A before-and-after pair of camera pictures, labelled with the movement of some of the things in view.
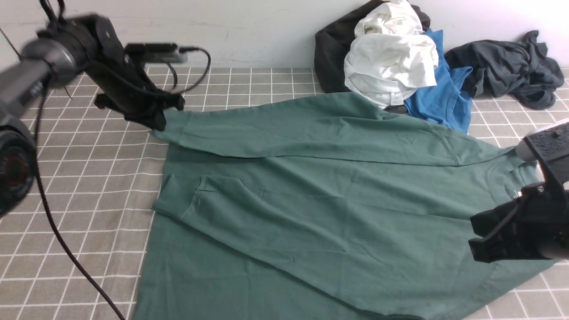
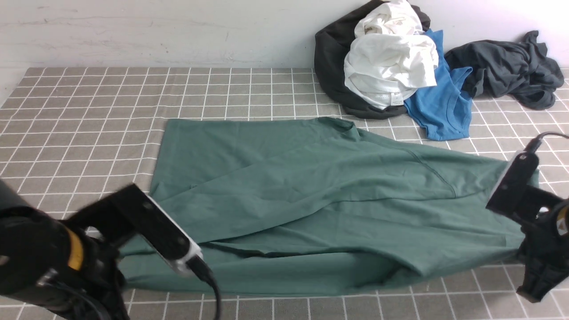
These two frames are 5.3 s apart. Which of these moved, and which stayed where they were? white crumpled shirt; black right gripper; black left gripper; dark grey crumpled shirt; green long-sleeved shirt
Moved: green long-sleeved shirt; black right gripper; black left gripper
Stayed: white crumpled shirt; dark grey crumpled shirt
